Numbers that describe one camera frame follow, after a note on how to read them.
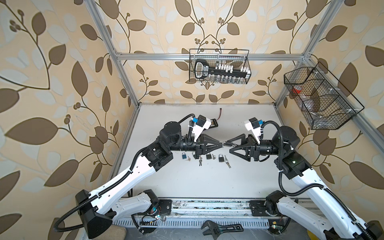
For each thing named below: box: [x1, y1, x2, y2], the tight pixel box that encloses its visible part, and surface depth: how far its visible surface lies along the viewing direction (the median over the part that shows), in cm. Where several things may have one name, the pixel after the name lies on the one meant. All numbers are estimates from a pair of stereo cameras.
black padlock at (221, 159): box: [218, 153, 225, 162], surface depth 93 cm
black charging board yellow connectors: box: [208, 118, 219, 129], surface depth 110 cm
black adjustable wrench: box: [201, 220, 244, 240], surface depth 70 cm
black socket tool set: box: [194, 59, 251, 79], surface depth 84 cm
